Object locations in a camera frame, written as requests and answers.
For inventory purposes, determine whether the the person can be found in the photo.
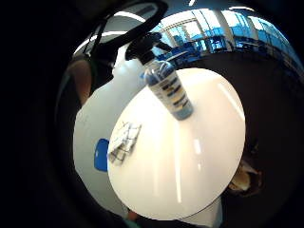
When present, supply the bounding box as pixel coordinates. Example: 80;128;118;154
65;47;224;228

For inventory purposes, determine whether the spray bottle with black trigger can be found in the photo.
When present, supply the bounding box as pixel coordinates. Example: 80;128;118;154
124;31;195;122

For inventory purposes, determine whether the checked white cloth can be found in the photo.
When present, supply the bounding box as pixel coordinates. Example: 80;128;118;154
107;121;143;165

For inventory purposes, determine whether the blue badge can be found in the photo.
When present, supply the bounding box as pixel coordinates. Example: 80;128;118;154
93;138;110;173

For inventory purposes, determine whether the brown bag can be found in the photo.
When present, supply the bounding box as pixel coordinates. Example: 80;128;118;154
227;158;264;195

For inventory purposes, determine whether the large window wall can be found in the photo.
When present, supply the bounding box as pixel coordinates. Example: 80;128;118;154
151;7;300;66

